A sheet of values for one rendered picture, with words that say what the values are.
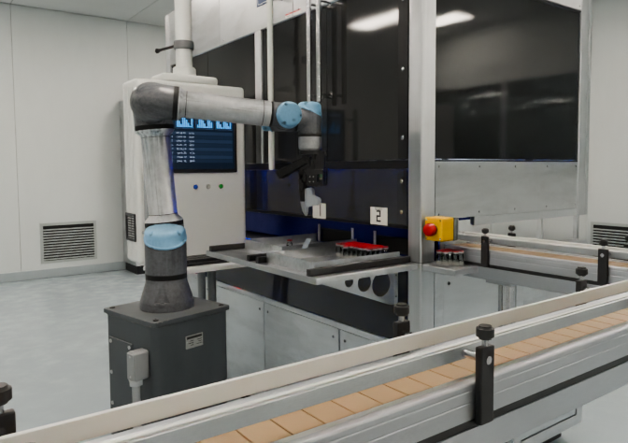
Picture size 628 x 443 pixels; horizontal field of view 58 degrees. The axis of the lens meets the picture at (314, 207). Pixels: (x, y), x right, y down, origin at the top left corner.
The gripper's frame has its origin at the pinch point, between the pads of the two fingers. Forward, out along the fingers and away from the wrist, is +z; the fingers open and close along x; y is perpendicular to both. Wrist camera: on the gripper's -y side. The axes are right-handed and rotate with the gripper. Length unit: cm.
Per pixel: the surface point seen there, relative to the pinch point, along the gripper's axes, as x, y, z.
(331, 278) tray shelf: -24.6, 14.0, 16.7
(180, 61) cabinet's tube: 47, -66, -60
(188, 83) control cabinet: 43, -61, -50
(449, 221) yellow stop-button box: -3.1, 46.5, 2.2
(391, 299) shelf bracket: 6.6, 28.0, 29.2
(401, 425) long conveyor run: -122, 41, 13
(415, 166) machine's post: 2.4, 35.7, -14.6
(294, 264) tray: -16.6, 1.3, 14.5
